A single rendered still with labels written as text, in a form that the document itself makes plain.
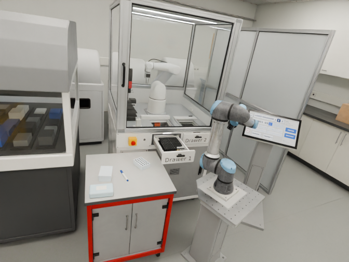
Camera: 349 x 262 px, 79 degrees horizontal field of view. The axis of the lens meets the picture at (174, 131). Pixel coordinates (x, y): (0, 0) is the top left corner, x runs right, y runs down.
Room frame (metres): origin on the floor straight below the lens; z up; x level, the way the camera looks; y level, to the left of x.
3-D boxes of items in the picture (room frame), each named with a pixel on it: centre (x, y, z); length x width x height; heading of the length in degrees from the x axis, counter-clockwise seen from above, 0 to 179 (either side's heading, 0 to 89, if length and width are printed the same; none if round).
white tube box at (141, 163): (1.50, 0.23, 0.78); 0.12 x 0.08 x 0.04; 49
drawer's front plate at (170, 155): (1.54, -0.06, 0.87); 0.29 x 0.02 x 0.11; 113
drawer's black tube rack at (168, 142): (1.72, 0.01, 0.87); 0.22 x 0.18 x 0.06; 23
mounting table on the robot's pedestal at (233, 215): (1.32, -0.45, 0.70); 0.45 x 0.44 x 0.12; 48
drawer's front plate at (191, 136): (1.96, -0.23, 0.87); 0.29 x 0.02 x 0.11; 113
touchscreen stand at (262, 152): (2.04, -0.96, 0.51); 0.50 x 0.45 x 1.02; 164
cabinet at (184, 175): (2.29, 0.21, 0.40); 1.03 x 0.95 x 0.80; 113
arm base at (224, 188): (1.33, -0.43, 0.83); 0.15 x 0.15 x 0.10
